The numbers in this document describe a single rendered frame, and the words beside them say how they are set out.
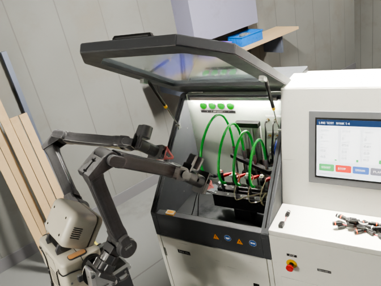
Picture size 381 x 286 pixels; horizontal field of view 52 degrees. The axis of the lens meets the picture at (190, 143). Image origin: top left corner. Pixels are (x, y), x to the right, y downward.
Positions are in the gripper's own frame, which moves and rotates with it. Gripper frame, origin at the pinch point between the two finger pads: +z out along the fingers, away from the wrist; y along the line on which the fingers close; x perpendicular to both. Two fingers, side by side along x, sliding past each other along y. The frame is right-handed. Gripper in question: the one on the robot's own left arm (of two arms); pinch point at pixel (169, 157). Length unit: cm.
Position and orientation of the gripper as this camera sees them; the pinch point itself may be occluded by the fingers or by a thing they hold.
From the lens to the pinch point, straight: 194.6
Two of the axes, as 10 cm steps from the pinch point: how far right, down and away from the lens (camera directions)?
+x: -2.2, 9.4, -2.7
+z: 7.1, 3.4, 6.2
